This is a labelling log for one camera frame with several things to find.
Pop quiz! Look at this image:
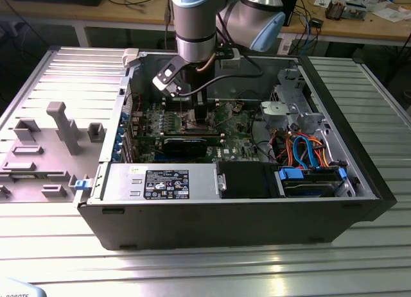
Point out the wooden workbench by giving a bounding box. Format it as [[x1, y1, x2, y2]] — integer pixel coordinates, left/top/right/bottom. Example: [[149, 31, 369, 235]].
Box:
[[0, 0, 411, 49]]

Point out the thick black cable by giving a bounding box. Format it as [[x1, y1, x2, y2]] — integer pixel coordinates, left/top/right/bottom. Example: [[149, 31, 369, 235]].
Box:
[[175, 52, 266, 98]]

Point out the small black tower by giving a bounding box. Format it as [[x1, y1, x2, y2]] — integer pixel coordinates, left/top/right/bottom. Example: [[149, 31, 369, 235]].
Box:
[[281, 0, 300, 28]]

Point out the metal CPU socket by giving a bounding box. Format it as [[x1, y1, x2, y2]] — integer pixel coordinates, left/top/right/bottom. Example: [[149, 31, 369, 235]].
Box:
[[179, 112, 219, 134]]

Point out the grey parts rack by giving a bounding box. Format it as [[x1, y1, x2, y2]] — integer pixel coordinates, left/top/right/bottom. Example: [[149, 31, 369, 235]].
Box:
[[0, 101, 107, 204]]

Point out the metal socket cover frame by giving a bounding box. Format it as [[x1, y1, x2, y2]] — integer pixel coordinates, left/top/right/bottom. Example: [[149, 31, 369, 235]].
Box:
[[207, 110, 222, 133]]

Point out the white paper sheet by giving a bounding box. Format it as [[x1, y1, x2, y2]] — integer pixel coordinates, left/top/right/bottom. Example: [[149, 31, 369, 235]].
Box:
[[378, 7, 410, 22]]

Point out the grey component box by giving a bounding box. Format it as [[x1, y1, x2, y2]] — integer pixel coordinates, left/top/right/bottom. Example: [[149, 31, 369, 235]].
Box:
[[345, 1, 367, 21]]

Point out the black and grey PC case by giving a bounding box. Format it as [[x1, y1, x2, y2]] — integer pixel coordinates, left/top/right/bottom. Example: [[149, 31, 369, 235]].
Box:
[[76, 48, 398, 251]]

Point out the beige plastic case handle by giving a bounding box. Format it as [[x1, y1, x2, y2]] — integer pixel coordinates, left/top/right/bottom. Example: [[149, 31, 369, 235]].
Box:
[[123, 48, 142, 68]]

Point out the copper coloured cable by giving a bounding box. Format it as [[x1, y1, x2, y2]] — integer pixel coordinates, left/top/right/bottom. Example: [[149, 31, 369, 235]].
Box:
[[196, 52, 216, 74]]

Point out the green motherboard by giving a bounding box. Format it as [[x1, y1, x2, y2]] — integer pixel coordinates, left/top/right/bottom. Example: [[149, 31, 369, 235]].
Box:
[[127, 99, 263, 165]]

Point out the thin red wire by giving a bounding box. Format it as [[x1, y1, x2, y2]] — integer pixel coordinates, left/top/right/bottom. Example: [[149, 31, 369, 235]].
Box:
[[125, 93, 143, 109]]

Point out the blue data wire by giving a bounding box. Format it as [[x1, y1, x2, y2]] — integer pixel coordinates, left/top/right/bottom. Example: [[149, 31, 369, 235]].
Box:
[[290, 135, 305, 169], [301, 133, 322, 169]]

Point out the blue cable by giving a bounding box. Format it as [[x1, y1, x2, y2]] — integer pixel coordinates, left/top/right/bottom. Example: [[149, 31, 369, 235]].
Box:
[[304, 18, 320, 50]]

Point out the metal heatsink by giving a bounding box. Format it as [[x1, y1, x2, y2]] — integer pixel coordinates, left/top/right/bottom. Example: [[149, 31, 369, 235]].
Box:
[[326, 0, 347, 21]]

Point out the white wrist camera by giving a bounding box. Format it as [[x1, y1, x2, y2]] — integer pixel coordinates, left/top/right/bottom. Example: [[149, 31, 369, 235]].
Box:
[[152, 60, 184, 98]]

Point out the grey power supply unit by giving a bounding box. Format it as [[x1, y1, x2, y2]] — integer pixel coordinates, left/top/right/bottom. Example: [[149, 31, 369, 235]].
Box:
[[101, 164, 223, 204]]

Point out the orange wire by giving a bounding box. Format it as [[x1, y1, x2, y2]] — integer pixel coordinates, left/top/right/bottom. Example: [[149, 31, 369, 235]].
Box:
[[275, 133, 292, 167], [317, 139, 332, 168]]

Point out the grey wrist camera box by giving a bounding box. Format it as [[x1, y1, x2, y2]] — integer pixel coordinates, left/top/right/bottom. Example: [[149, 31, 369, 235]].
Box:
[[214, 43, 241, 69]]

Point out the thin dark hanging cable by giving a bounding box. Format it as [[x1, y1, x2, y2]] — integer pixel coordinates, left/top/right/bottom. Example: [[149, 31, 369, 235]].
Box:
[[163, 6, 171, 51]]

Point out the hard disk in blue carrier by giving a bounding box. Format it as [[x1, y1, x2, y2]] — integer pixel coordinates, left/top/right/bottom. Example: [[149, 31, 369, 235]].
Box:
[[275, 167, 349, 198]]

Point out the black graphics card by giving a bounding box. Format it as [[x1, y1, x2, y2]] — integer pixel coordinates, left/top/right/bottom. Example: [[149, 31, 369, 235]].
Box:
[[162, 135, 209, 158]]

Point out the long black wire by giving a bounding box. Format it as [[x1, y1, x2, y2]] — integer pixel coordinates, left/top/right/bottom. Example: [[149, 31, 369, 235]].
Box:
[[250, 109, 277, 165]]

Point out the blue case latch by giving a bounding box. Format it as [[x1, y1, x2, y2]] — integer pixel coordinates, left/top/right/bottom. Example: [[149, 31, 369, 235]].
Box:
[[74, 178, 93, 192]]

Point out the silver metal drive cage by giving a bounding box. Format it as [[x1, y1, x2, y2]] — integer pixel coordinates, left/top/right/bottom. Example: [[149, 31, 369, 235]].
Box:
[[259, 67, 324, 133]]

